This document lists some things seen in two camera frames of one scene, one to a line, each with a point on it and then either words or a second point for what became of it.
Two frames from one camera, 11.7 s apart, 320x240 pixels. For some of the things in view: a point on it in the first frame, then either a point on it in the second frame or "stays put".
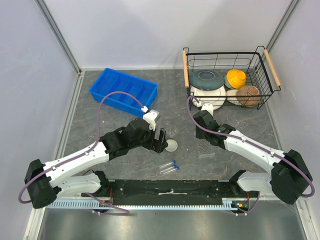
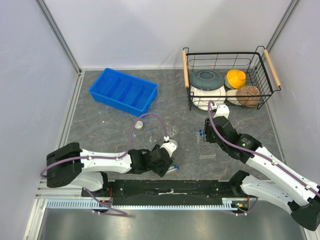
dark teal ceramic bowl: x=206 y=79 stays put
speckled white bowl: x=233 y=100 stays put
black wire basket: x=218 y=80 stays put
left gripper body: x=147 y=140 to x=162 y=169
